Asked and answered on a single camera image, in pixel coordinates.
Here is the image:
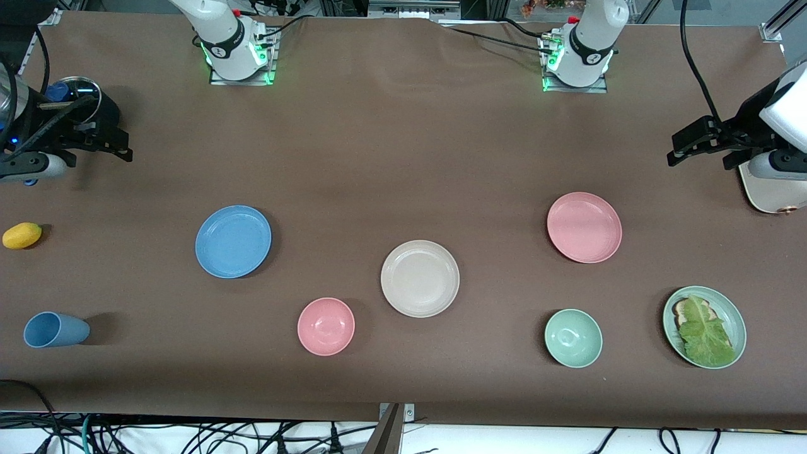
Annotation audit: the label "pink shallow plate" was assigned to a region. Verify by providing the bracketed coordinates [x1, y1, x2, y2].
[547, 192, 623, 264]

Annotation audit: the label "blue shallow plate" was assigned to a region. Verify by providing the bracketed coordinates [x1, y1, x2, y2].
[195, 205, 272, 279]

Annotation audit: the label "cream cutting board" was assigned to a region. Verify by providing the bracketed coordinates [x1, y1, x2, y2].
[737, 163, 807, 216]

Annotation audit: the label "yellow lemon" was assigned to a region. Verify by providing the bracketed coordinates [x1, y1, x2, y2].
[2, 222, 43, 250]

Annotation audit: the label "toasted bread slice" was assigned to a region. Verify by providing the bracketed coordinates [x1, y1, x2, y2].
[672, 298, 716, 330]

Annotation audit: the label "green oval plate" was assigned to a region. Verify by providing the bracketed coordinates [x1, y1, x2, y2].
[662, 286, 748, 370]

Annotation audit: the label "green lettuce leaf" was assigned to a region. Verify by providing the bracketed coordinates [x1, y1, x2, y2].
[678, 294, 736, 368]

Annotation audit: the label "blue plastic cup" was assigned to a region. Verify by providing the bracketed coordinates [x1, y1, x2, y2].
[23, 311, 91, 349]

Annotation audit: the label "orange red items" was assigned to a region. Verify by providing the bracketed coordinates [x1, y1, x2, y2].
[521, 0, 571, 16]

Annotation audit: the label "small green bowl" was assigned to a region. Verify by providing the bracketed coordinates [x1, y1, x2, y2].
[544, 308, 603, 368]

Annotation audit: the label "small pink bowl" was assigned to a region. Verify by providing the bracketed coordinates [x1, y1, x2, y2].
[297, 297, 356, 357]

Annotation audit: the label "brown table cover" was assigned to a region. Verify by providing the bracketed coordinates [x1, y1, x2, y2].
[0, 9, 807, 431]

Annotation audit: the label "beige shallow plate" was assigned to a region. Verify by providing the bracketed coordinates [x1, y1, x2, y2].
[380, 240, 460, 318]

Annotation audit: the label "grey metal box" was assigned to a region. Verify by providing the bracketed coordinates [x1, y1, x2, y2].
[368, 0, 462, 20]

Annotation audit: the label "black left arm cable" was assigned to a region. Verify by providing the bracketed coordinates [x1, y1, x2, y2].
[679, 0, 723, 124]

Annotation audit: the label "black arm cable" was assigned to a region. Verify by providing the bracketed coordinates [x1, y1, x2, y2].
[679, 0, 723, 124]
[0, 25, 52, 152]

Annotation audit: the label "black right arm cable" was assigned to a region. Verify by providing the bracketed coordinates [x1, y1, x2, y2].
[0, 25, 52, 152]

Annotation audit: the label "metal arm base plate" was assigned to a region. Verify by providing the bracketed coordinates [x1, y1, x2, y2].
[209, 28, 278, 86]
[539, 35, 608, 95]

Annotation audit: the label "black base cable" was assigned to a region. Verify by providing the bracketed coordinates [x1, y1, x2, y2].
[252, 11, 311, 40]
[440, 18, 559, 56]

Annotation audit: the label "black floor cable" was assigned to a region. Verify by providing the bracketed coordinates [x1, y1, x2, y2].
[0, 378, 64, 454]

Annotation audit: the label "metal table clamp bracket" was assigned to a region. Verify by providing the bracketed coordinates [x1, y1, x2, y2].
[362, 402, 416, 454]

